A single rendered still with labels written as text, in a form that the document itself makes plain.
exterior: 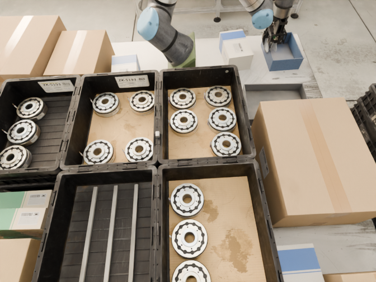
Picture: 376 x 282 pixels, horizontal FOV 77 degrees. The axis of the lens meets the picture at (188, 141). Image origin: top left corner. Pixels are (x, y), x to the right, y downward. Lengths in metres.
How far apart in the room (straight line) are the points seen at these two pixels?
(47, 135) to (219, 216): 0.70
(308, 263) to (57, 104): 1.06
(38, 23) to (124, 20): 1.67
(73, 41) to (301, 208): 1.18
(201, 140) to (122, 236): 0.40
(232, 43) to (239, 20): 1.61
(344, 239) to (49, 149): 1.08
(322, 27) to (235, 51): 1.88
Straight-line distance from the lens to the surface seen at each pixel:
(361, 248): 1.03
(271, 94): 1.19
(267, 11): 0.99
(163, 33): 1.08
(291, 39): 1.44
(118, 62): 1.24
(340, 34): 3.00
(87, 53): 1.22
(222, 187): 0.79
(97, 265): 0.80
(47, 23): 1.43
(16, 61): 1.28
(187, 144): 0.85
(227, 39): 1.31
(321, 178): 0.81
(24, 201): 0.97
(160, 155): 0.72
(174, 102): 0.92
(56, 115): 1.08
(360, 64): 2.74
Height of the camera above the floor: 1.57
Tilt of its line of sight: 60 degrees down
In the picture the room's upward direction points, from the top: 4 degrees counter-clockwise
